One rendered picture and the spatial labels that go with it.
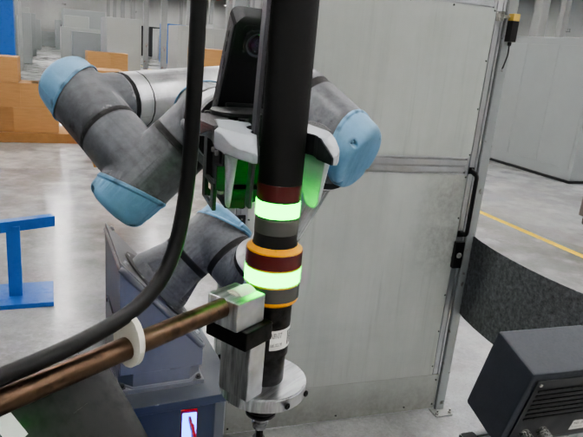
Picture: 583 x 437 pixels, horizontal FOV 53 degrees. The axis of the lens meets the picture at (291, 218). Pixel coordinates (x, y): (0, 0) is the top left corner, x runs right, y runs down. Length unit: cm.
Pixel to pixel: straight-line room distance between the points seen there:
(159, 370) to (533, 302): 166
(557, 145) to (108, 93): 998
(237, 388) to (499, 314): 229
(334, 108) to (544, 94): 991
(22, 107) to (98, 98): 900
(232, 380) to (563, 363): 79
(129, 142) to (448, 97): 206
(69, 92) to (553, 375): 88
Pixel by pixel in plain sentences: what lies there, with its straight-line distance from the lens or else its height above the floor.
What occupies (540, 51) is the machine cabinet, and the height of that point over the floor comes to 201.
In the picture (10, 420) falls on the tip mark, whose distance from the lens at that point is 51.
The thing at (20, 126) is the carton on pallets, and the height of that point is 23.
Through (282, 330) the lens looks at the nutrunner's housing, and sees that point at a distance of 46.
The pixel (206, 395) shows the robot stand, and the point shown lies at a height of 100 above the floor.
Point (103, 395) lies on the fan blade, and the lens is 56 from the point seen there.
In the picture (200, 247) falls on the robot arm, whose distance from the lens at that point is 124.
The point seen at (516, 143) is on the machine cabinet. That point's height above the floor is 43.
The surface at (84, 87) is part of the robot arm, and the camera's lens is 73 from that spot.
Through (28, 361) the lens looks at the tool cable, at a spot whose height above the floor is 156.
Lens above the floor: 172
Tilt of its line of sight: 16 degrees down
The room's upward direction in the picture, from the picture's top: 5 degrees clockwise
